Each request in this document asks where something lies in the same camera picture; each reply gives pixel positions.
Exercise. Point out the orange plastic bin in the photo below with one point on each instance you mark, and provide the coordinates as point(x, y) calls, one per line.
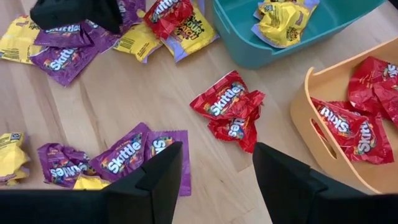
point(329, 84)

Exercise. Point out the red Skittles candy bag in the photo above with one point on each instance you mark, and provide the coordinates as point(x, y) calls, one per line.
point(236, 130)
point(370, 143)
point(166, 18)
point(224, 99)
point(335, 121)
point(370, 81)

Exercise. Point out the purple Skittles candy bag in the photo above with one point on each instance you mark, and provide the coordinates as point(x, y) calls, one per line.
point(101, 39)
point(62, 37)
point(164, 137)
point(62, 168)
point(62, 65)
point(124, 155)

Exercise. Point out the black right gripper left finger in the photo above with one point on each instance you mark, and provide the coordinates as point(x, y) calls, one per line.
point(155, 193)

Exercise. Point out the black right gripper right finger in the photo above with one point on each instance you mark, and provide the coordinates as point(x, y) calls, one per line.
point(289, 193)

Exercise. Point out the teal plastic bin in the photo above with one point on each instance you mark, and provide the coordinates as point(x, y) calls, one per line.
point(239, 37)

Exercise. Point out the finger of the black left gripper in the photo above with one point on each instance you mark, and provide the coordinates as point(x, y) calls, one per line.
point(99, 12)
point(56, 14)

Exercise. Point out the yellow Sour Patch candy bag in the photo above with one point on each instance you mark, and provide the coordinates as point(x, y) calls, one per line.
point(192, 37)
point(280, 25)
point(12, 155)
point(308, 3)
point(17, 37)
point(90, 183)
point(136, 42)

